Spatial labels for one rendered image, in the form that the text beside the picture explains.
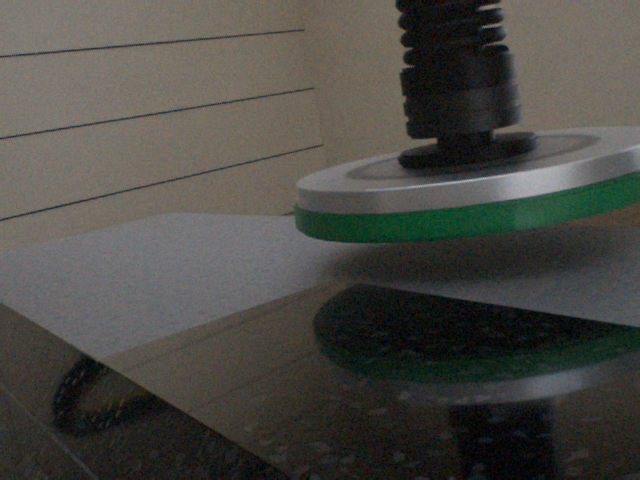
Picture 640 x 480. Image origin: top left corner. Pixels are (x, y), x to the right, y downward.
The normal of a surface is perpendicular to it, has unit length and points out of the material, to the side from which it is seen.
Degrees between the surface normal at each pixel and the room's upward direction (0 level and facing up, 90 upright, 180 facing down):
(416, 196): 90
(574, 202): 90
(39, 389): 45
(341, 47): 90
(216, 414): 0
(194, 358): 0
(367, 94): 90
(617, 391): 0
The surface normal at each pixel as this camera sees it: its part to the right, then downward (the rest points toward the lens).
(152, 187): 0.70, 0.01
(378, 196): -0.55, 0.24
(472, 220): -0.21, 0.21
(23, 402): -0.69, -0.52
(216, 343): -0.16, -0.97
